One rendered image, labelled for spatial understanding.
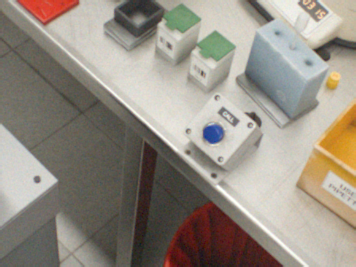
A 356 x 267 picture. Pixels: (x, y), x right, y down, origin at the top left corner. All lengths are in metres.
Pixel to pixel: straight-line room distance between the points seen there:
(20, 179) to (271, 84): 0.37
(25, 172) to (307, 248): 0.36
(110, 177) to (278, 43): 1.05
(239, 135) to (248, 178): 0.08
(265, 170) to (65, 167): 1.06
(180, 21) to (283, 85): 0.17
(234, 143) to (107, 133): 1.14
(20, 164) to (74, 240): 1.01
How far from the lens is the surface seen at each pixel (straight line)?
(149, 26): 1.06
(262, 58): 0.99
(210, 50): 0.99
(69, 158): 1.98
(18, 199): 0.84
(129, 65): 1.04
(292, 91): 0.98
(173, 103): 1.01
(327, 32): 1.08
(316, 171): 0.92
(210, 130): 0.90
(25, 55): 2.19
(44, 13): 1.10
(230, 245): 1.55
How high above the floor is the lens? 1.69
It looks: 56 degrees down
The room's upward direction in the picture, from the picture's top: 10 degrees clockwise
